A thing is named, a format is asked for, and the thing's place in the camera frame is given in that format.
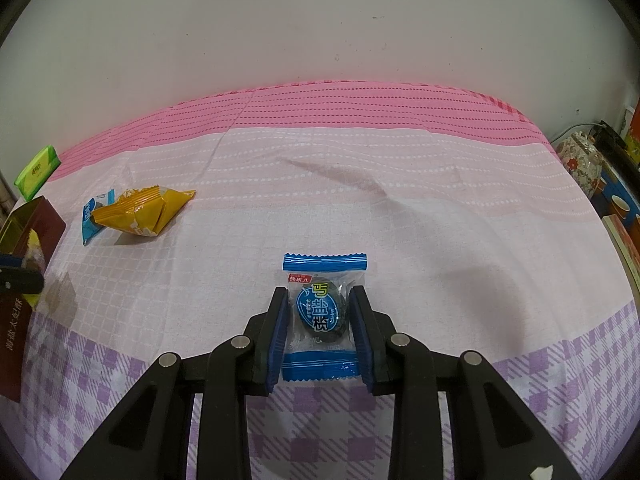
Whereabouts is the floral ceramic jar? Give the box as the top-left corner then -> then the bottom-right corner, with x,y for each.
555,130 -> 602,198

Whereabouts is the blue dark plum candy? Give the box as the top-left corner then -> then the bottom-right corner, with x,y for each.
282,252 -> 368,382

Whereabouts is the pink purple checked tablecloth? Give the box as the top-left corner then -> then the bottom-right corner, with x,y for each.
1,81 -> 639,479

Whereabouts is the yellow snack packet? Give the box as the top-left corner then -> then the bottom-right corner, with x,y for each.
93,185 -> 196,237

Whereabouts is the gold toffee tin box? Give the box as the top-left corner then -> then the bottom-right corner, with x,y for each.
1,196 -> 66,402

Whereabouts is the small blue white candy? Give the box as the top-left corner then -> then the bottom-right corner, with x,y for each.
81,188 -> 116,246

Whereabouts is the green tissue pack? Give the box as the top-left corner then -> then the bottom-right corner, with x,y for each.
14,145 -> 61,202

